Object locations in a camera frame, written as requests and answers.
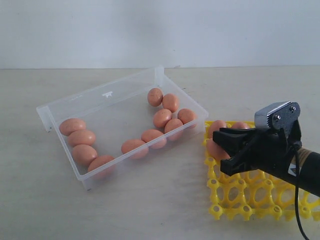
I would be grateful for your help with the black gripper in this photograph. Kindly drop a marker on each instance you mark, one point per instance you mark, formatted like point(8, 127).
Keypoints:
point(272, 151)

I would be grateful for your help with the brown egg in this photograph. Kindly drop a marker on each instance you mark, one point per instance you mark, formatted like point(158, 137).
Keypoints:
point(216, 151)
point(151, 134)
point(162, 117)
point(84, 154)
point(186, 115)
point(71, 125)
point(240, 125)
point(81, 137)
point(155, 97)
point(133, 144)
point(171, 102)
point(215, 126)

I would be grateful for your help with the yellow plastic egg tray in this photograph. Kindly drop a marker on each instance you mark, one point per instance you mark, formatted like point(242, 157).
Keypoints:
point(249, 194)

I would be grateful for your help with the clear plastic storage box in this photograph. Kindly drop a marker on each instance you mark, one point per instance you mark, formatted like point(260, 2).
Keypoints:
point(116, 112)

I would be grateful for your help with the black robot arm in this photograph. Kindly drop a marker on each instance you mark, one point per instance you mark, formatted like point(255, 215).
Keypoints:
point(309, 179)

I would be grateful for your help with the brown egg right edge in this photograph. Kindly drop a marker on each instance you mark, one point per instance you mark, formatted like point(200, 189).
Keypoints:
point(172, 125)

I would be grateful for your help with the brown egg top back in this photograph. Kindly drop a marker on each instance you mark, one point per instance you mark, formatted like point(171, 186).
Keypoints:
point(155, 97)

